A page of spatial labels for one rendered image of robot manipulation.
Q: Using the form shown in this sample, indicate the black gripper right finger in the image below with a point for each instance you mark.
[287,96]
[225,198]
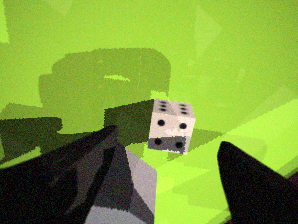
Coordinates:
[254,192]

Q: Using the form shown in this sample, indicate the white die with black pips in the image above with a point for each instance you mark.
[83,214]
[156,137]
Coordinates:
[171,126]

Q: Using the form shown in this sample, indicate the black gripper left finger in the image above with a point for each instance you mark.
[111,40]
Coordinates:
[58,187]

